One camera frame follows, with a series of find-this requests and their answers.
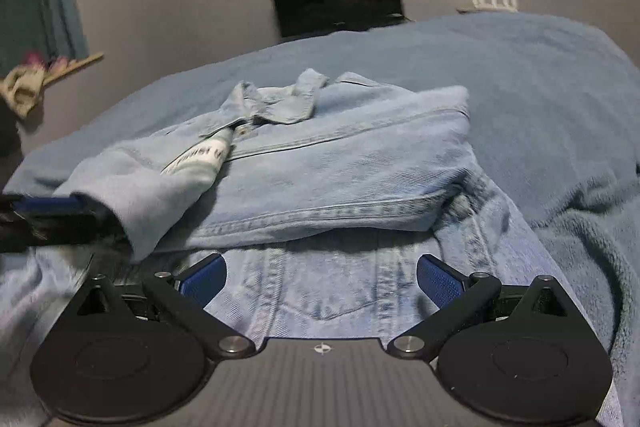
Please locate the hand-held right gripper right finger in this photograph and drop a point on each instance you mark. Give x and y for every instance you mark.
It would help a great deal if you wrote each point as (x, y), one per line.
(441, 283)

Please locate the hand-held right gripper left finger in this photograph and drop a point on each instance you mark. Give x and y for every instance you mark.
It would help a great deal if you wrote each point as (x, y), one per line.
(202, 283)

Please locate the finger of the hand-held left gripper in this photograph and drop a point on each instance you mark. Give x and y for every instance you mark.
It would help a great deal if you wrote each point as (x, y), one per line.
(60, 234)
(45, 205)

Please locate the light blue denim jeans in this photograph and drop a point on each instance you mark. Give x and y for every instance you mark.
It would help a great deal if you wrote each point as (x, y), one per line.
(325, 167)

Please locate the beige crumpled cloth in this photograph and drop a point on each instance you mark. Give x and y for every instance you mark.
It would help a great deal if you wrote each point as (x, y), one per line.
(22, 89)

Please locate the white printed cloth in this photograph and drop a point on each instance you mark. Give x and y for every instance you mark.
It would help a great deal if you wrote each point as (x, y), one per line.
(200, 157)

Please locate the pink cloth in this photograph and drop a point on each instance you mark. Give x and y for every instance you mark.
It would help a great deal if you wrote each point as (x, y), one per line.
(42, 59)

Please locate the wooden stick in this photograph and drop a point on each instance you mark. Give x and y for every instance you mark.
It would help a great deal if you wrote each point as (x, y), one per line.
(80, 63)

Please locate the blue fleece blanket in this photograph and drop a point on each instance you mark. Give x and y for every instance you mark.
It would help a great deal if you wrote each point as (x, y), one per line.
(540, 107)

